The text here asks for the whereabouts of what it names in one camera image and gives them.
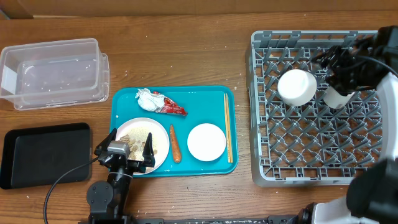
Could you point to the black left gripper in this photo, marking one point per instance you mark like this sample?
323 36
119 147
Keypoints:
147 156

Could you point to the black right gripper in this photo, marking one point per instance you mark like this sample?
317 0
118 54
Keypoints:
340 58

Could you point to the white cup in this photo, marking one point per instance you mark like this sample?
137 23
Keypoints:
335 100

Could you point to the white tissue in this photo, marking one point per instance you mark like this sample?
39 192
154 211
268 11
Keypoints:
150 101

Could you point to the red snack wrapper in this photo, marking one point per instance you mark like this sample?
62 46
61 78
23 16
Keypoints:
169 106

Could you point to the white bowl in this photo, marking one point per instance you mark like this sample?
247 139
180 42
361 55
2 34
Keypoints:
296 87

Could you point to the pink bowl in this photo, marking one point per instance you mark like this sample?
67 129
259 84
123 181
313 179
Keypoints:
206 142

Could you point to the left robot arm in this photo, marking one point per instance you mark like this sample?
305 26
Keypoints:
107 199

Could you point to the pink plate with food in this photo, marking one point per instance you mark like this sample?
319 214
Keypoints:
135 132

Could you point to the orange carrot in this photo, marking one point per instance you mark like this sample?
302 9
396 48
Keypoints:
176 153

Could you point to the teal plastic tray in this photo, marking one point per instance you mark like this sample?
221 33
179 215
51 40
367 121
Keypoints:
203 104

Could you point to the grey dish rack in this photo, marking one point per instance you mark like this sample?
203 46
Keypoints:
311 140

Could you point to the black tray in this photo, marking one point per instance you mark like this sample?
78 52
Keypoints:
39 156

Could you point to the clear plastic bin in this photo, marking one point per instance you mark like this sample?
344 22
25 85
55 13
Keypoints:
54 74

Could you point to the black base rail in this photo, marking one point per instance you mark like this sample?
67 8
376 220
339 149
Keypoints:
273 219

